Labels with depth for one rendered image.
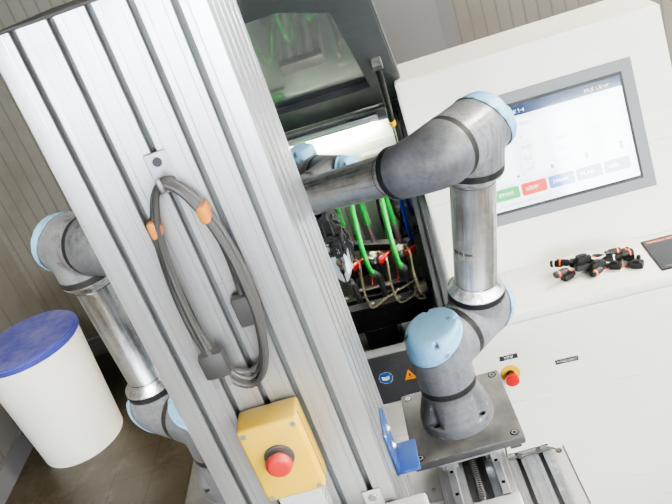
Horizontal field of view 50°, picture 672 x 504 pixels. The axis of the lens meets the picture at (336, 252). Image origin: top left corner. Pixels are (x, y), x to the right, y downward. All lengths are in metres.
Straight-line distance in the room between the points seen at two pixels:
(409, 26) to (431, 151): 2.80
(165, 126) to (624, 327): 1.44
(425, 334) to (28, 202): 3.40
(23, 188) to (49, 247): 3.07
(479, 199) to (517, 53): 0.78
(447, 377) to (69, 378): 2.58
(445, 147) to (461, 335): 0.40
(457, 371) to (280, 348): 0.52
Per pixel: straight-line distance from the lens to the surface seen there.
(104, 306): 1.49
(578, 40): 2.07
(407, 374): 2.01
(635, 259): 2.03
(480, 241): 1.39
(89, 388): 3.85
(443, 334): 1.41
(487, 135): 1.26
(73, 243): 1.37
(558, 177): 2.08
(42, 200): 4.50
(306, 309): 0.96
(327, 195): 1.38
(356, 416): 1.07
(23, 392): 3.75
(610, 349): 2.06
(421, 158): 1.20
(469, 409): 1.50
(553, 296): 1.97
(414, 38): 3.99
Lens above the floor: 2.05
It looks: 25 degrees down
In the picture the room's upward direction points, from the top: 20 degrees counter-clockwise
